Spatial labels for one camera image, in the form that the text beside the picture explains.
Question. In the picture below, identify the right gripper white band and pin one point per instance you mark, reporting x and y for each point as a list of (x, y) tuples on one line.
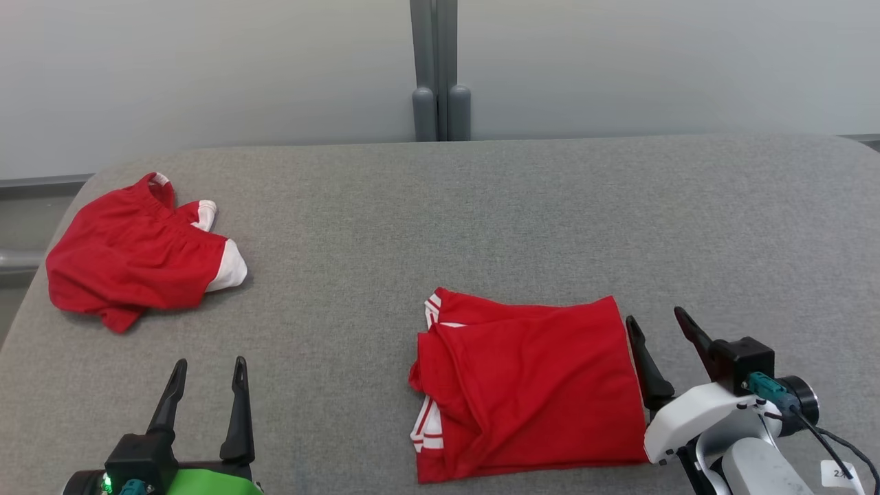
[(694, 416)]

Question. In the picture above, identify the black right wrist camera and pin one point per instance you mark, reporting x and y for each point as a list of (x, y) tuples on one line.
[(746, 361)]

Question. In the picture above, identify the grey wall base rail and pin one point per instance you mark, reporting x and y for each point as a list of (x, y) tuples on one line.
[(41, 183), (863, 139)]

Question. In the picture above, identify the grey horizontal metal bar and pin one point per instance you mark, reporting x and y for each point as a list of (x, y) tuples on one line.
[(17, 260)]

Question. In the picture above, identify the red shorts with white trim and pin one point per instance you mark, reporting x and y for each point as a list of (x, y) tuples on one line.
[(130, 261)]

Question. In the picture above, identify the red jersey with striped trim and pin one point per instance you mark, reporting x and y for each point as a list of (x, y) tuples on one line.
[(536, 385)]

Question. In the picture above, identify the grey metal partition post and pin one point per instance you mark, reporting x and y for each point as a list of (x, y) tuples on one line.
[(440, 55)]

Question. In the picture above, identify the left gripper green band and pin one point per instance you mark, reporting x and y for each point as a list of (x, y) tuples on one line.
[(213, 481)]

